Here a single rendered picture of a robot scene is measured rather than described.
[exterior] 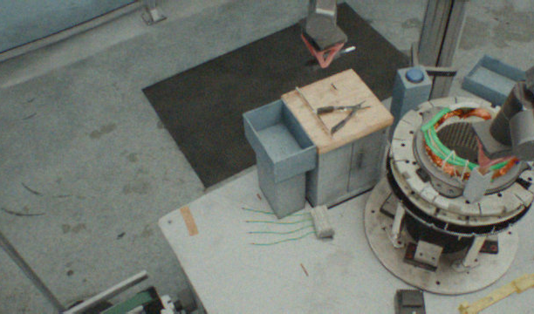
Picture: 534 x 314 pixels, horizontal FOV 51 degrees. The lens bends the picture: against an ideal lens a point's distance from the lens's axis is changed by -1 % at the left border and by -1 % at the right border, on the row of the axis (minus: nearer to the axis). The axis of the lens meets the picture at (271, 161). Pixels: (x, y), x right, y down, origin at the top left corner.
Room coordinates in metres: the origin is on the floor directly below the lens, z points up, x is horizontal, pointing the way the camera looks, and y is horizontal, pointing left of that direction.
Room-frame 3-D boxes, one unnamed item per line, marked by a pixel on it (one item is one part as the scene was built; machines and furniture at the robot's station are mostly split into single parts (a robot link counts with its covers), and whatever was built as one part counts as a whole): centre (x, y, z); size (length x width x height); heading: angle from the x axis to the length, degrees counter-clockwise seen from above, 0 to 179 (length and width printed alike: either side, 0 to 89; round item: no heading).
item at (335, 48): (0.94, -0.13, 1.22); 0.07 x 0.07 x 0.09; 24
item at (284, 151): (0.85, -0.02, 0.92); 0.17 x 0.11 x 0.28; 23
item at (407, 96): (1.03, -0.38, 0.91); 0.07 x 0.07 x 0.25; 8
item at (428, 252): (0.63, -0.36, 0.85); 0.06 x 0.04 x 0.05; 65
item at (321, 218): (0.76, -0.12, 0.80); 0.10 x 0.05 x 0.04; 12
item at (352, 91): (0.91, -0.16, 1.05); 0.20 x 0.19 x 0.02; 113
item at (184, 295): (0.77, 0.31, 0.33); 0.06 x 0.04 x 0.06; 28
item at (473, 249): (0.61, -0.46, 0.91); 0.02 x 0.02 x 0.21
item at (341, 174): (0.91, -0.16, 0.91); 0.19 x 0.19 x 0.26; 23
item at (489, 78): (0.94, -0.62, 0.92); 0.25 x 0.11 x 0.28; 47
